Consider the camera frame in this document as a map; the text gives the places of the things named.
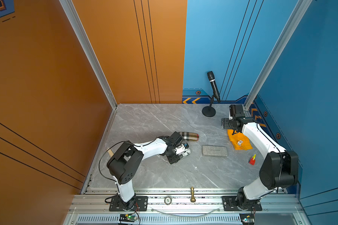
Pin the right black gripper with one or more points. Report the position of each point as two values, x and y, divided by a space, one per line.
224 123

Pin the grey rectangular eyeglass case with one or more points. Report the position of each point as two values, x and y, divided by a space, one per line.
214 151

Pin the orange fluffy cloth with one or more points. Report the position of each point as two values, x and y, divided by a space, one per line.
239 140

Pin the black microphone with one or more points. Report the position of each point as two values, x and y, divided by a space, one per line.
212 81

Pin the red yellow small toy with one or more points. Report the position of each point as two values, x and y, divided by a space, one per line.
252 160

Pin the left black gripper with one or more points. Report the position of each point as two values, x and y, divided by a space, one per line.
175 159

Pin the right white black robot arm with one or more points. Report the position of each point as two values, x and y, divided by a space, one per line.
280 168

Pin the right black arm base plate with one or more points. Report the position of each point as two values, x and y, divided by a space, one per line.
233 203

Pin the wooden stick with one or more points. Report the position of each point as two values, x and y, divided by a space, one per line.
110 153

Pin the plaid eyeglass case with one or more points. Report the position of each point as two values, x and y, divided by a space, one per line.
189 136

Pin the left green circuit board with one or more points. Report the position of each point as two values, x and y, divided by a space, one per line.
128 218

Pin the brass chess piece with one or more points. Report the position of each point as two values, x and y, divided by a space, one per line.
192 198

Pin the green circuit board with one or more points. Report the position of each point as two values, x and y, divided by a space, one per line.
247 219
128 218

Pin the newspaper print eyeglass case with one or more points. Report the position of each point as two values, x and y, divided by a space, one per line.
186 152

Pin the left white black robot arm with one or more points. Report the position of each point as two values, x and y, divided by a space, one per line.
125 162

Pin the right green circuit board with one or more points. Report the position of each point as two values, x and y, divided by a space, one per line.
247 219

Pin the aluminium front rail frame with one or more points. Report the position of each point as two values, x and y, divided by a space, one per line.
90 208

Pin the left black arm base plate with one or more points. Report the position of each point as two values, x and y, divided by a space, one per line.
137 203

